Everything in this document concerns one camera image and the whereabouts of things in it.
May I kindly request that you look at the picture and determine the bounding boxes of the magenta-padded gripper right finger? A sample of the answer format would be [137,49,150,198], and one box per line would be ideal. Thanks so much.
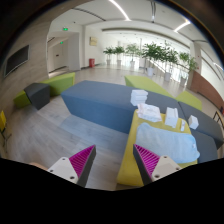
[132,143,183,187]

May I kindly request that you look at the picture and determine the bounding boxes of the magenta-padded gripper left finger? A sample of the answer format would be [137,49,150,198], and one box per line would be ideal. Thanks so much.
[47,144,97,188]

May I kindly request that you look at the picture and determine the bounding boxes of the light blue towel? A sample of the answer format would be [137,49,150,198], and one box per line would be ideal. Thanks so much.
[135,122,201,164]

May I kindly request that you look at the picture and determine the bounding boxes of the yellow upholstered bench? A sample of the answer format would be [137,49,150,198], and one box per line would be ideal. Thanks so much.
[116,109,198,188]

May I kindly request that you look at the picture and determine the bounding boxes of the large white box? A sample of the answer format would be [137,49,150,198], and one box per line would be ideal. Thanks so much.
[164,106,180,129]

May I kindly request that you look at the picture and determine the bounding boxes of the small white box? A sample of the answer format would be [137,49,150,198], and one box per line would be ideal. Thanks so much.
[187,114,200,130]

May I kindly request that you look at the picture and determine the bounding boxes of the small green upholstered bench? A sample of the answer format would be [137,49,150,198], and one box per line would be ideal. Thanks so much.
[175,90,203,112]

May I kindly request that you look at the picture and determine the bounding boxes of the stack of white tissue packs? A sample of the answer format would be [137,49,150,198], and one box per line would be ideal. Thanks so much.
[129,89,149,107]

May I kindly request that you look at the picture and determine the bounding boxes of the long blue-grey upholstered bench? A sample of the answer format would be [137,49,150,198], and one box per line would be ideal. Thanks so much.
[60,79,181,135]

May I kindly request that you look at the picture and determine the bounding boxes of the yellow chair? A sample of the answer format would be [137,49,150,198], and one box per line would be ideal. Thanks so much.
[0,110,13,148]

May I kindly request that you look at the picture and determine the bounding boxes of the dark grey ottoman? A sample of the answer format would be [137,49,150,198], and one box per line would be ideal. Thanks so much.
[23,82,52,111]

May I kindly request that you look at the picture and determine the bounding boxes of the long green upholstered bench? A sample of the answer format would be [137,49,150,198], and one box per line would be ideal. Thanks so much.
[13,72,76,109]

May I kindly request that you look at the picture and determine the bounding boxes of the large green upholstered bench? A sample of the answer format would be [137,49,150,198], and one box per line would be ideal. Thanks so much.
[124,74,174,98]

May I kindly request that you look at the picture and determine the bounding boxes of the row of potted plants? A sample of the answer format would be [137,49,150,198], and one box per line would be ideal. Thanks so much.
[102,40,199,83]

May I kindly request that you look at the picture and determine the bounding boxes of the ceiling strip lights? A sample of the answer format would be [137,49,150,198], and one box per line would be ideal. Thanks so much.
[108,0,192,33]

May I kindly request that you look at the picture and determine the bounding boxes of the black wall screen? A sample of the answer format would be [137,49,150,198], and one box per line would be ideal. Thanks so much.
[3,44,30,78]

